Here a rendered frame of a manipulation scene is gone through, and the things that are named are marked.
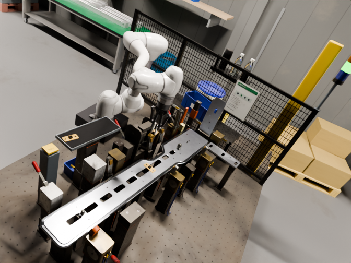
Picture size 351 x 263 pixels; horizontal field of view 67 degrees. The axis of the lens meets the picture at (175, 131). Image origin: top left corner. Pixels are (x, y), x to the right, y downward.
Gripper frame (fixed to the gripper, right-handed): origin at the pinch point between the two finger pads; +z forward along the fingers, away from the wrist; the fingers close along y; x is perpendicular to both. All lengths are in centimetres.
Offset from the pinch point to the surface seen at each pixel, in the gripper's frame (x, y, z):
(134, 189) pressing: -26.4, 7.9, 26.1
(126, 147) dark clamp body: -7.1, -11.1, 18.5
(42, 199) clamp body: -61, -25, 25
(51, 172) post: -46, -34, 26
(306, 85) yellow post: 87, 76, -39
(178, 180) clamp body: -6.0, 27.5, 21.7
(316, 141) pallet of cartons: 271, 172, 75
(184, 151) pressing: 29.2, 19.4, 26.7
